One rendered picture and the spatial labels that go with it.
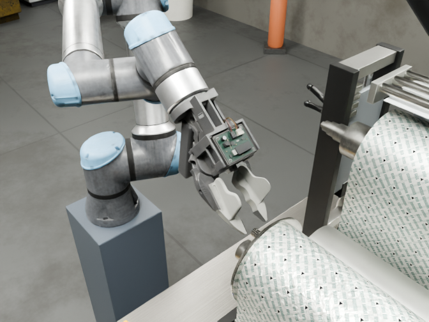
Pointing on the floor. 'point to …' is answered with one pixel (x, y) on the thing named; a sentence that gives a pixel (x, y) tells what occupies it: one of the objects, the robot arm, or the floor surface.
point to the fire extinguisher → (276, 28)
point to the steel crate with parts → (9, 10)
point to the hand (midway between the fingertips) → (249, 220)
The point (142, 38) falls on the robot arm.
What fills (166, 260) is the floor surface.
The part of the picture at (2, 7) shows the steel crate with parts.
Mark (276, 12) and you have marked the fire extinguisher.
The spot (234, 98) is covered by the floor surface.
